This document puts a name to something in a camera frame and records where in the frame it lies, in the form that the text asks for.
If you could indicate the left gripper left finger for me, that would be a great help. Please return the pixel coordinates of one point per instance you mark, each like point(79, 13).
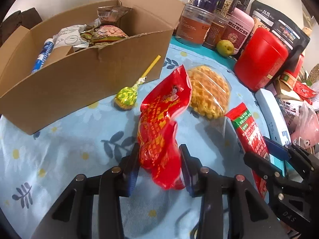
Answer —
point(71, 214)

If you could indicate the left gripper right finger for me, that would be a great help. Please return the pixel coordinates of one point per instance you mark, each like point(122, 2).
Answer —
point(249, 214)

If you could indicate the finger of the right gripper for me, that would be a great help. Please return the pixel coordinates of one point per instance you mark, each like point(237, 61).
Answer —
point(291, 153)
point(265, 169)

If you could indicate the red long snack packet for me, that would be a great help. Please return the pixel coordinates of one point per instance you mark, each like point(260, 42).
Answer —
point(250, 138)

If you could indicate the large red snack bag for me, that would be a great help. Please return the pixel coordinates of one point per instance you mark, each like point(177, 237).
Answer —
point(159, 154)

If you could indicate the yellow waffle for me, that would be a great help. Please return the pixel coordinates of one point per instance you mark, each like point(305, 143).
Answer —
point(210, 92)

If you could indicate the green yellow lollipop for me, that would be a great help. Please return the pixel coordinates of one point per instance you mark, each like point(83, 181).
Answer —
point(126, 98)

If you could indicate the blue white tablet tube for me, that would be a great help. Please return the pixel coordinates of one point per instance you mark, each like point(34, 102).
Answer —
point(44, 54)

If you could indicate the white bread snack bag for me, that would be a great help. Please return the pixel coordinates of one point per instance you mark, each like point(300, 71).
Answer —
point(71, 36)

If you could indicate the peanut snack bag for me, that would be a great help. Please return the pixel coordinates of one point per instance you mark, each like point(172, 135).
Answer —
point(103, 34)

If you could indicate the silver purple snack bag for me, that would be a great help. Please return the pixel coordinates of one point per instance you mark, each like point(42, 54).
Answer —
point(111, 15)

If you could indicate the pink panda cup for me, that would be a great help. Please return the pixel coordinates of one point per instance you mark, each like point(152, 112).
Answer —
point(306, 132)

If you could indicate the white rectangular device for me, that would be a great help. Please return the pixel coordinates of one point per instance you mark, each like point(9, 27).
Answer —
point(276, 124)

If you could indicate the red canister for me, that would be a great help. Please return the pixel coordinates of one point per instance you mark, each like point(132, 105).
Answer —
point(260, 60)

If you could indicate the green yellow pear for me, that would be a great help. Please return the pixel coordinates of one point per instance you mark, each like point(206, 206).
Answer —
point(225, 48)

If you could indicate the open cardboard box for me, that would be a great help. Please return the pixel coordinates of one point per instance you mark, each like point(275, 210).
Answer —
point(70, 80)

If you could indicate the pink lidded jar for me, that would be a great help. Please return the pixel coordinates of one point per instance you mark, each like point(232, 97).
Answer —
point(238, 29)

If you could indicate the black stand-up pouch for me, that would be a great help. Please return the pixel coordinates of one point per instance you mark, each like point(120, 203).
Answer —
point(274, 21)

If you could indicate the brown powder small jar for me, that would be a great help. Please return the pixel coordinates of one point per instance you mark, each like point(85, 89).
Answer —
point(216, 31)

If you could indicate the orange powder clear jar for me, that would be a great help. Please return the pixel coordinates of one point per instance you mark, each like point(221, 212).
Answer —
point(194, 25)

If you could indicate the nut filled clear jar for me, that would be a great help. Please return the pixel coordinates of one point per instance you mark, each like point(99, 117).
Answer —
point(225, 8)

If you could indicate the brown jacket on chair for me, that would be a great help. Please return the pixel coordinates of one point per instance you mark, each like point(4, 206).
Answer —
point(27, 19)

